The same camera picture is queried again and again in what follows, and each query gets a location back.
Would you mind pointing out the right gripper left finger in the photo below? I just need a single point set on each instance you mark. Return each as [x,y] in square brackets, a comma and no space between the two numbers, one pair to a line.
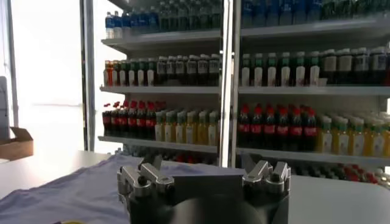
[143,179]

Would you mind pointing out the lavender purple t-shirt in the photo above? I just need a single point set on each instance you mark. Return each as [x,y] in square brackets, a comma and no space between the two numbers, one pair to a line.
[76,194]

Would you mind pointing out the grey upright panel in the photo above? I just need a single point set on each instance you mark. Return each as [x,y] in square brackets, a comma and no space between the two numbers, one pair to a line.
[3,106]

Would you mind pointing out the blue water bottle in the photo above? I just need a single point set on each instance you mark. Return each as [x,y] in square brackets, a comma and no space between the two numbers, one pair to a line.
[109,25]
[126,25]
[117,25]

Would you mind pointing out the red-capped cola bottle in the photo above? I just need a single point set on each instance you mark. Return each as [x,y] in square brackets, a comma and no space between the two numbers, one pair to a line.
[115,121]
[141,121]
[132,121]
[296,130]
[243,128]
[256,128]
[282,129]
[269,129]
[106,121]
[123,121]
[150,122]
[310,131]

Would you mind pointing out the white metal shelf rack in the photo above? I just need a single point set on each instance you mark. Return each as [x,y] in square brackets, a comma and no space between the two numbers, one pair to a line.
[304,90]
[158,89]

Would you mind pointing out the grey window frame post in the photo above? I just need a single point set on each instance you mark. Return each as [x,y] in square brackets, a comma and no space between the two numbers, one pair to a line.
[12,61]

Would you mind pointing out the dark window frame post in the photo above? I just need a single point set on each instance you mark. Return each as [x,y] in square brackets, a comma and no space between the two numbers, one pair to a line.
[88,76]

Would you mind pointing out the red tea bottle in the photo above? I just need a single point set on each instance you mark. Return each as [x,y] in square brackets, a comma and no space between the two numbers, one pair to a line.
[108,73]

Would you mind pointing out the dark bottle beige label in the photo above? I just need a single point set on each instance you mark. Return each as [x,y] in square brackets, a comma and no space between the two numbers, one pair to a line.
[345,65]
[329,66]

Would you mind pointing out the dark bottle blue-print label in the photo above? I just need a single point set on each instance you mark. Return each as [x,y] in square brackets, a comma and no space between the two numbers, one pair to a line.
[377,64]
[192,70]
[181,70]
[161,70]
[203,69]
[214,69]
[361,65]
[171,70]

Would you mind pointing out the yellow juice bottle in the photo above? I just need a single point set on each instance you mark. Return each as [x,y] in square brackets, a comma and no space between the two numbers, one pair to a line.
[325,137]
[212,129]
[202,129]
[169,128]
[159,128]
[387,141]
[342,138]
[376,140]
[191,129]
[357,139]
[180,128]

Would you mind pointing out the open cardboard box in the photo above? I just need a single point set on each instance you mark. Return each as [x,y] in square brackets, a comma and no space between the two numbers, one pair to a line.
[16,149]

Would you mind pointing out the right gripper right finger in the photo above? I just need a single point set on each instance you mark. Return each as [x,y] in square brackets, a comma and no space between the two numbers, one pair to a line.
[268,179]

